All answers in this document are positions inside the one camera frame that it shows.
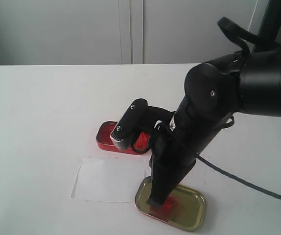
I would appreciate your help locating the dark vertical post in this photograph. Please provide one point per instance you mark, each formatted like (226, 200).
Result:
(270, 26)

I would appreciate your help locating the gold tin lid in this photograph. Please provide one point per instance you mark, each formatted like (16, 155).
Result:
(187, 216)

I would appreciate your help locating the red ink pad tin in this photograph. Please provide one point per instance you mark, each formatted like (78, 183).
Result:
(141, 145)

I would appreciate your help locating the white cabinet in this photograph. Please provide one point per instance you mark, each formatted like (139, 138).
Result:
(65, 32)

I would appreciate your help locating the white paper sheet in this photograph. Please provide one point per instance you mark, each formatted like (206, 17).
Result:
(108, 180)

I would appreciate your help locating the red rubber stamp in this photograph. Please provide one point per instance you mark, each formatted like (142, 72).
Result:
(168, 207)

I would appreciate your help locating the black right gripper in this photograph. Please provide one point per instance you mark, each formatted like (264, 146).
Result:
(176, 138)

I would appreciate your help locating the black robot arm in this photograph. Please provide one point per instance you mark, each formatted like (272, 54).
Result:
(214, 91)

